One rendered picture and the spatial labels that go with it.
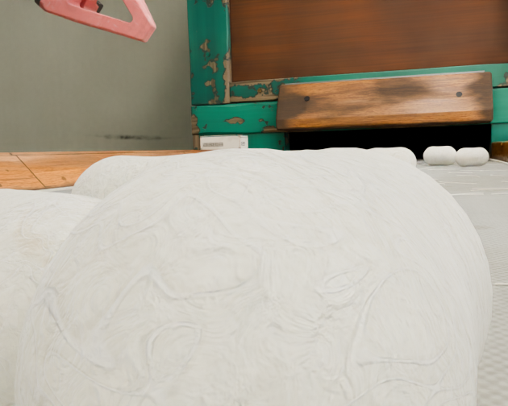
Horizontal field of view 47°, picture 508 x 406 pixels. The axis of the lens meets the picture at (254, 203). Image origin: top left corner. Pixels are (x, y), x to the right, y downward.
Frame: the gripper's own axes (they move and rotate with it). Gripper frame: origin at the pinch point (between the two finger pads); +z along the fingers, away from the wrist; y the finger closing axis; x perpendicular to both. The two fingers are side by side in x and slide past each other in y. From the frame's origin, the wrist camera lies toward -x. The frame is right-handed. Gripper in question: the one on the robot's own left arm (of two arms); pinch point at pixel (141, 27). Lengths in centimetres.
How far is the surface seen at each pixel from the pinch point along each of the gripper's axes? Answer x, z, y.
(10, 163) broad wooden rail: 10.0, 3.0, -9.6
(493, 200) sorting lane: -6.1, 24.4, -15.7
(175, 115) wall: 35, -44, 124
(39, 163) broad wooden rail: 10.0, 3.2, -7.0
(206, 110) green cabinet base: 12, -10, 50
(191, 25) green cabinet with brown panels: 3, -21, 50
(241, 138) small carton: 9.1, 0.8, 37.7
